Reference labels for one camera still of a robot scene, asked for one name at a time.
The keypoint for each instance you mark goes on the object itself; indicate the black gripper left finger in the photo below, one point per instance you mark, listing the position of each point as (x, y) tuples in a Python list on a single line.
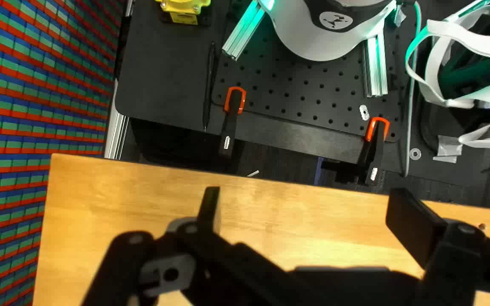
[(143, 266)]

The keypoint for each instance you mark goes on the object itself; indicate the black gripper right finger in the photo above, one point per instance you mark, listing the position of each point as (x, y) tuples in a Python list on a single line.
[(454, 261)]

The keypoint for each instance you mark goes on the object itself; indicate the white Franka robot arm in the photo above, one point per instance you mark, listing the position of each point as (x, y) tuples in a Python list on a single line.
[(323, 45)]

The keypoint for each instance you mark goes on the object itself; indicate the orange black bar clamp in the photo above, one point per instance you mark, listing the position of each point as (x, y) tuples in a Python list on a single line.
[(226, 142), (373, 164)]

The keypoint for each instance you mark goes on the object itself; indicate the aluminium extrusion piece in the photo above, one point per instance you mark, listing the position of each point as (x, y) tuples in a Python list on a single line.
[(238, 40), (376, 74)]

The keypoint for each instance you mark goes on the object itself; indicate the black perforated base board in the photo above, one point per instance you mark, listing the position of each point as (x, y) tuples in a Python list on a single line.
[(313, 96)]

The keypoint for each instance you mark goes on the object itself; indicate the yellow red emergency stop button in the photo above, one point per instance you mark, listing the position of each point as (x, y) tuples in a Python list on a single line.
[(179, 9)]

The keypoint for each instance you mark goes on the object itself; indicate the small grey bracket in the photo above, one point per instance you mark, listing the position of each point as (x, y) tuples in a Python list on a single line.
[(447, 149)]

